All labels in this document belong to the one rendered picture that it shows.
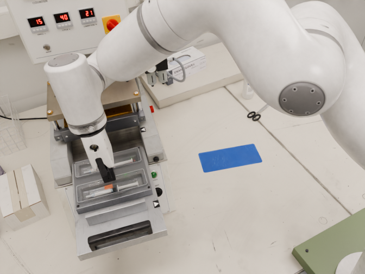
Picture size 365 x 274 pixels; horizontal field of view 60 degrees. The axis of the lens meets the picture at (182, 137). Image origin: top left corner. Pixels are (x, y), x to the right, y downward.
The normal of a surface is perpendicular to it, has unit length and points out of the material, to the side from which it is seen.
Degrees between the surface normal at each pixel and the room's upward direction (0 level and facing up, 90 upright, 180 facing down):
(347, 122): 67
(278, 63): 57
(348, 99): 50
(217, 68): 0
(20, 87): 90
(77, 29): 90
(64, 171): 41
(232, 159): 0
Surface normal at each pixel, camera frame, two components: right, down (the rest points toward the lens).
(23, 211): 0.48, 0.58
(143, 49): -0.29, 0.70
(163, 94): -0.05, -0.70
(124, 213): 0.28, 0.68
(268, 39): -0.64, -0.03
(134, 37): -0.54, 0.34
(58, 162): 0.15, -0.09
